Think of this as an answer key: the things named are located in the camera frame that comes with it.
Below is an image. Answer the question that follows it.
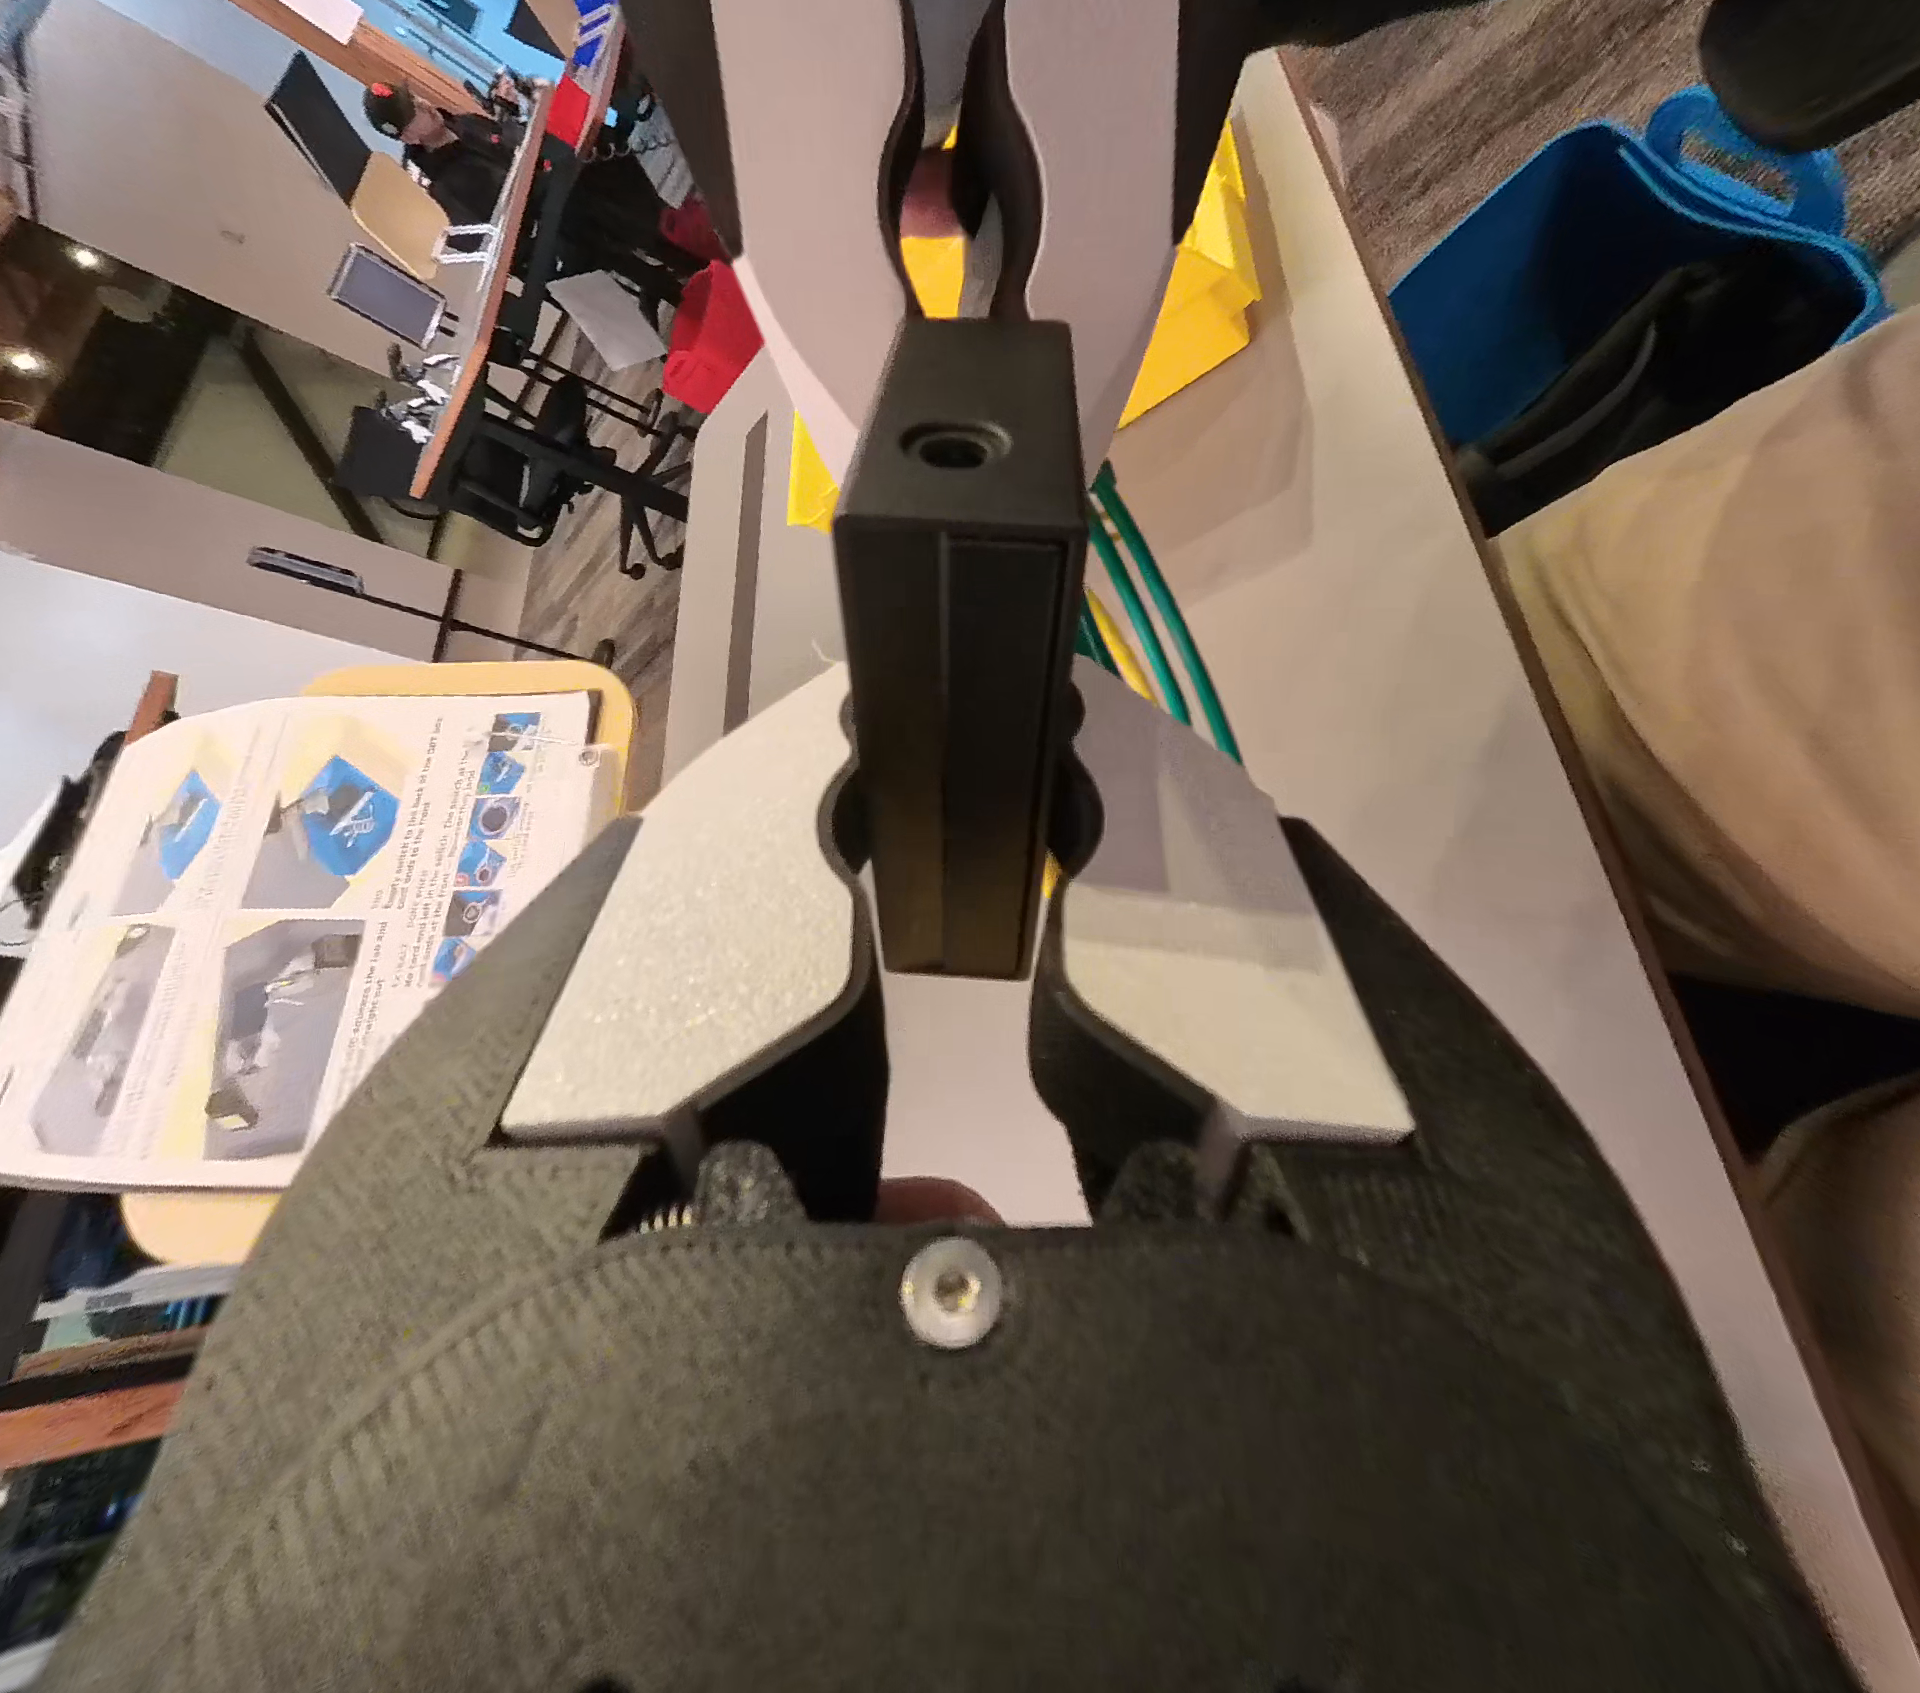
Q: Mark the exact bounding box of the tablet on stand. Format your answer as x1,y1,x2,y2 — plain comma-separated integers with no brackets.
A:
327,240,452,349

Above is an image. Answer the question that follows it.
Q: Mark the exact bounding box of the wooden desk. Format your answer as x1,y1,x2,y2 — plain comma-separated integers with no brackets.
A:
336,19,662,585

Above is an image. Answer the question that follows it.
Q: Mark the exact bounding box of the printed instruction sheet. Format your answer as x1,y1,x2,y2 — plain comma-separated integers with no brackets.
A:
0,688,624,1192

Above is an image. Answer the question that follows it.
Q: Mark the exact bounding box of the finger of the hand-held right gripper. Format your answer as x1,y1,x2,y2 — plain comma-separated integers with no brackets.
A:
699,0,933,502
991,0,1188,443

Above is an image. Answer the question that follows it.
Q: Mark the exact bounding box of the person's right hand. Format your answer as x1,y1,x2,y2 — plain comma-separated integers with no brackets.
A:
901,148,984,242

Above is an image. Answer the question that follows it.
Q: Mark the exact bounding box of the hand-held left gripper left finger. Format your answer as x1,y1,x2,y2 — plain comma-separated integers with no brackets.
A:
499,660,890,1227

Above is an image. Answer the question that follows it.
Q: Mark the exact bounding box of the yellow ethernet cable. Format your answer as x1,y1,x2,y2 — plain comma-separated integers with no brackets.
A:
1080,590,1159,704

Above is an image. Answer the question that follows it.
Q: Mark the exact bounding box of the black floor lamp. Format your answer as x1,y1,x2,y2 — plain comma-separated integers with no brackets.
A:
247,544,621,662

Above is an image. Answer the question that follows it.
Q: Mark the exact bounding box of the black network switch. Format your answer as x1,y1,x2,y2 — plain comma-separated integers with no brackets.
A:
832,316,1091,983

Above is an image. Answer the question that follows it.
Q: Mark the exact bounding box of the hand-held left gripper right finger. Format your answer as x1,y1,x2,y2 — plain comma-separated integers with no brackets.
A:
1033,655,1420,1227

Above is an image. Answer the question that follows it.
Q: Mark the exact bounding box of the blue tote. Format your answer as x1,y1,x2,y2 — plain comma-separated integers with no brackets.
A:
1387,83,1892,540

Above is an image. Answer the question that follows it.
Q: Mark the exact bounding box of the green ethernet cable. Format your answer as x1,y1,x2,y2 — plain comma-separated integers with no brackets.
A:
1086,462,1248,764

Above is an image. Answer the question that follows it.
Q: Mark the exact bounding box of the person's left leg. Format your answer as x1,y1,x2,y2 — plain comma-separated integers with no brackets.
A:
1746,1075,1920,1441

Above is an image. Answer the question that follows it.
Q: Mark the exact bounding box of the yellow plastic bin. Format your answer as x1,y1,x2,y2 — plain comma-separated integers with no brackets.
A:
785,114,1267,529

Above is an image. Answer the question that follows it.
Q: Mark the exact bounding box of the instruction sheet on wooden board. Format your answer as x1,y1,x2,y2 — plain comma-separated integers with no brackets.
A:
116,660,640,1270

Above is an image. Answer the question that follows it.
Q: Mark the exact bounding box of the person's leg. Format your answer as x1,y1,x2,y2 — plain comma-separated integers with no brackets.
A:
1501,310,1920,1021
1746,1075,1920,1441

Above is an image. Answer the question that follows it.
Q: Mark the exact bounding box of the white paper sheet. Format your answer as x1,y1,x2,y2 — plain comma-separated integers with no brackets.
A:
547,267,671,366

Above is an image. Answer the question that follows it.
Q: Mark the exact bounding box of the person's right leg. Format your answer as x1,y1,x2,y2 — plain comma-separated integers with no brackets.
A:
1501,310,1920,1021

